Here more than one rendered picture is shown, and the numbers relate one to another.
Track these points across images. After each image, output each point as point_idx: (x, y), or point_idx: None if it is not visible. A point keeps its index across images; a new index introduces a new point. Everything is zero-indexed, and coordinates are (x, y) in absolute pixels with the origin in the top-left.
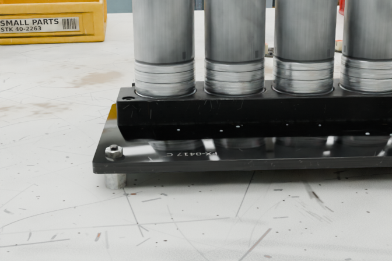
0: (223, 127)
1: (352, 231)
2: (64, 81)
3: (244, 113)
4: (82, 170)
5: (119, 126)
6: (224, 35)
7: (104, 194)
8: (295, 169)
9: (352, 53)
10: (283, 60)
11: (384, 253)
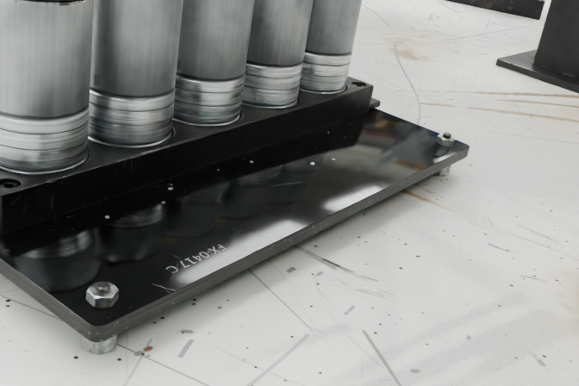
0: (156, 196)
1: (425, 300)
2: None
3: (168, 166)
4: (2, 338)
5: (8, 236)
6: (145, 58)
7: (109, 367)
8: None
9: (261, 59)
10: (197, 80)
11: (478, 315)
